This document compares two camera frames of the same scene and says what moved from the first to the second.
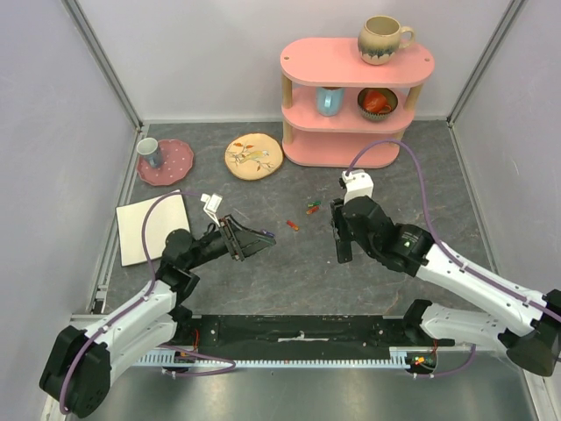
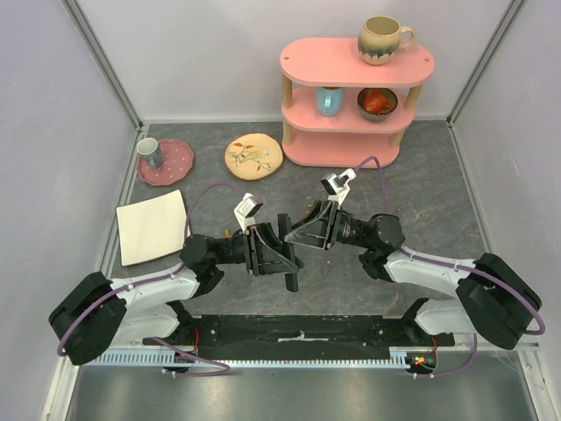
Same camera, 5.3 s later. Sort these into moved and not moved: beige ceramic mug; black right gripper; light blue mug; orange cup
Moved: black right gripper
Not moved: light blue mug; orange cup; beige ceramic mug
